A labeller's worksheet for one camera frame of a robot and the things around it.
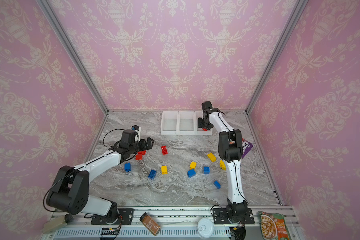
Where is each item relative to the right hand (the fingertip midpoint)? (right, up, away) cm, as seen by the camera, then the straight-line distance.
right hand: (203, 124), depth 107 cm
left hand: (-36, -11, -16) cm, 40 cm away
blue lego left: (-48, -26, -16) cm, 57 cm away
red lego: (-41, -18, -9) cm, 46 cm away
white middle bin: (-12, +1, +6) cm, 13 cm away
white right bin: (-3, -5, -3) cm, 7 cm away
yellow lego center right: (-9, -25, -17) cm, 31 cm away
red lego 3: (+1, -3, -1) cm, 4 cm away
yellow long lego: (+4, -21, -12) cm, 24 cm away
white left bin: (-25, 0, +6) cm, 25 cm away
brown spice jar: (-29, -46, -38) cm, 66 cm away
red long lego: (-27, -17, -9) cm, 33 cm away
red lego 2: (-43, -21, -9) cm, 49 cm away
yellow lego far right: (+9, -24, -17) cm, 31 cm away
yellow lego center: (-26, -27, -19) cm, 42 cm away
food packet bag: (+29, -49, -35) cm, 67 cm away
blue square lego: (0, -28, -15) cm, 32 cm away
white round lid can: (-4, -46, -40) cm, 61 cm away
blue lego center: (-9, -29, -18) cm, 35 cm away
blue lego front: (+4, -33, -24) cm, 41 cm away
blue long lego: (-33, -29, -19) cm, 48 cm away
